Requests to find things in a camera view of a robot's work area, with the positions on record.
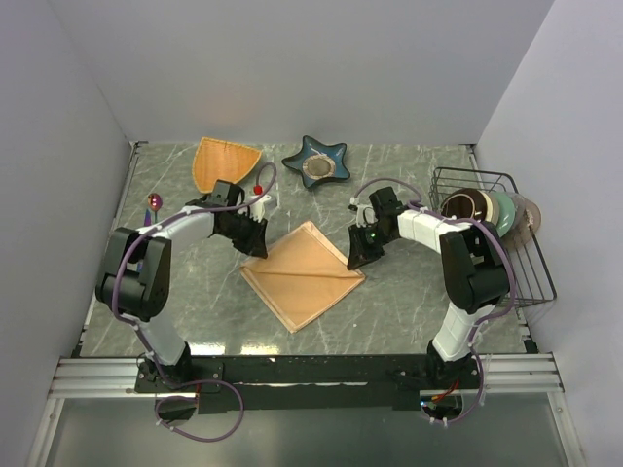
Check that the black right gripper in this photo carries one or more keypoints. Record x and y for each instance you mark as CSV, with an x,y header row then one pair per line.
x,y
359,253

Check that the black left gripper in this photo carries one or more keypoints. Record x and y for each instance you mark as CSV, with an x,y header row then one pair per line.
x,y
255,244

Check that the peach satin napkin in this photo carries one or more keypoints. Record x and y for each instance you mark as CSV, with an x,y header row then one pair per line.
x,y
303,276

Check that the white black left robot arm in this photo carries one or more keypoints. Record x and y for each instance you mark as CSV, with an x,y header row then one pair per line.
x,y
134,277

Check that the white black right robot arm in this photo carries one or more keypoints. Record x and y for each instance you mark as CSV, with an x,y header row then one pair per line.
x,y
476,270

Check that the orange woven shield tray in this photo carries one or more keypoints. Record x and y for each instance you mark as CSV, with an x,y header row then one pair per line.
x,y
222,160

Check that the blue star-shaped dish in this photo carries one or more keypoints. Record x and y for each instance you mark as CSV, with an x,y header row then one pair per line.
x,y
318,163

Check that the iridescent spoon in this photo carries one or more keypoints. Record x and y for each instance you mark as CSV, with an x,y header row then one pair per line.
x,y
155,203

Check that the brown bowl in rack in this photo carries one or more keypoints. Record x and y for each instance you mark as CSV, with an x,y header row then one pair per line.
x,y
470,203

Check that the green plate in rack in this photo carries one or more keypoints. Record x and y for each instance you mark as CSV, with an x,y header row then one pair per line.
x,y
507,212

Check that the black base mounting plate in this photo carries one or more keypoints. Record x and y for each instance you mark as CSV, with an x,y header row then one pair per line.
x,y
219,384

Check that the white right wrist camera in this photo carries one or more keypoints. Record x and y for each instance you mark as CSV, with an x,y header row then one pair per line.
x,y
364,213

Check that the black wire dish rack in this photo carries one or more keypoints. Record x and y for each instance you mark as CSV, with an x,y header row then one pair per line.
x,y
534,281

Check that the aluminium frame rail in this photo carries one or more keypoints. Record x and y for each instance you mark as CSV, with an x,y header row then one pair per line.
x,y
109,378

